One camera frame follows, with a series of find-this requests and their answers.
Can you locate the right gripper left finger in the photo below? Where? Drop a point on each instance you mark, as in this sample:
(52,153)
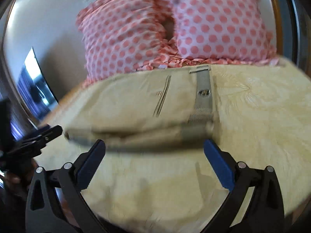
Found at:
(43,209)

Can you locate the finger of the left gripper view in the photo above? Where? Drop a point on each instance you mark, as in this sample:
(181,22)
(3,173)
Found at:
(16,156)

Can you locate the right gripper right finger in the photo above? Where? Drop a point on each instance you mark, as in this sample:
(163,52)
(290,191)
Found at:
(265,212)

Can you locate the khaki pants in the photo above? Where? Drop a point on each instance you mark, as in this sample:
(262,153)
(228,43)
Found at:
(147,110)

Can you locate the left polka dot pillow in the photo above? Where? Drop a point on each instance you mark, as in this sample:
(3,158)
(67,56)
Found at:
(124,36)

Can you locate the polka dot pillow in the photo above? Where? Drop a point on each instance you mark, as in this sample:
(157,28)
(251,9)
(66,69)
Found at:
(124,36)
(221,32)

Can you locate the right polka dot pillow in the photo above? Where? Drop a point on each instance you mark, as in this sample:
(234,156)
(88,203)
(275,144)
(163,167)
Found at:
(221,32)

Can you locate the wall television screen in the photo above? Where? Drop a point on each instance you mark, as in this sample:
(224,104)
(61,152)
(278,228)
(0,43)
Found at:
(34,89)

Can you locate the wooden door frame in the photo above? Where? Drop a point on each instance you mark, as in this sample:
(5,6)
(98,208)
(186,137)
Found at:
(279,29)

